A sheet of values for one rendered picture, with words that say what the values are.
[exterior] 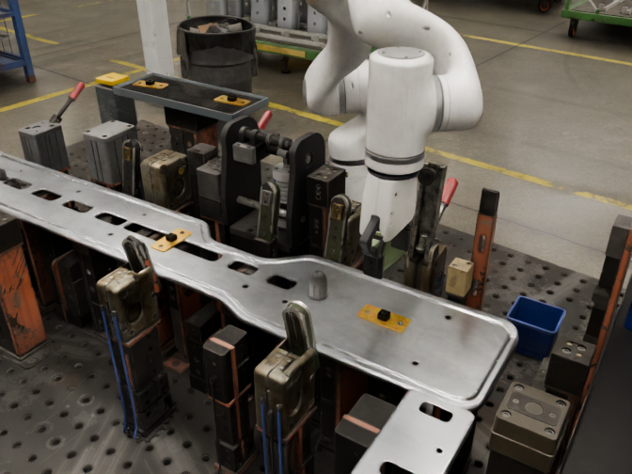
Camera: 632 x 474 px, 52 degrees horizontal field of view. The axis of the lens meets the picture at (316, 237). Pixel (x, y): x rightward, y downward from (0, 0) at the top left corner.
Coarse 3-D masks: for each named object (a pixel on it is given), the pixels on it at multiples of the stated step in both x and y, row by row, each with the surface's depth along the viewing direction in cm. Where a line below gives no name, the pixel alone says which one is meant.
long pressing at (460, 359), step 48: (0, 192) 146; (96, 192) 146; (96, 240) 128; (144, 240) 128; (192, 240) 128; (192, 288) 115; (240, 288) 114; (336, 288) 114; (384, 288) 114; (336, 336) 103; (384, 336) 103; (432, 336) 103; (480, 336) 103; (432, 384) 94; (480, 384) 94
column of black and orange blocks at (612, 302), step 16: (624, 224) 94; (608, 240) 95; (624, 240) 93; (608, 256) 96; (624, 256) 94; (608, 272) 97; (624, 272) 96; (608, 288) 98; (608, 304) 99; (592, 320) 102; (608, 320) 100; (592, 336) 103; (592, 368) 106; (576, 416) 112; (560, 464) 118
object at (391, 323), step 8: (368, 304) 109; (360, 312) 107; (376, 312) 107; (392, 312) 107; (368, 320) 106; (376, 320) 106; (384, 320) 106; (392, 320) 106; (400, 320) 106; (408, 320) 106; (392, 328) 104; (400, 328) 104
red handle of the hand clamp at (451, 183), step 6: (450, 180) 117; (456, 180) 118; (444, 186) 117; (450, 186) 117; (456, 186) 117; (444, 192) 116; (450, 192) 116; (444, 198) 116; (450, 198) 117; (444, 204) 116; (444, 210) 116; (438, 222) 115; (420, 240) 114; (426, 240) 113; (420, 246) 113; (420, 252) 113
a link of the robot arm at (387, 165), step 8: (368, 152) 90; (424, 152) 90; (368, 160) 90; (376, 160) 89; (384, 160) 88; (392, 160) 87; (400, 160) 87; (408, 160) 88; (416, 160) 88; (376, 168) 89; (384, 168) 88; (392, 168) 88; (400, 168) 88; (408, 168) 88; (416, 168) 89
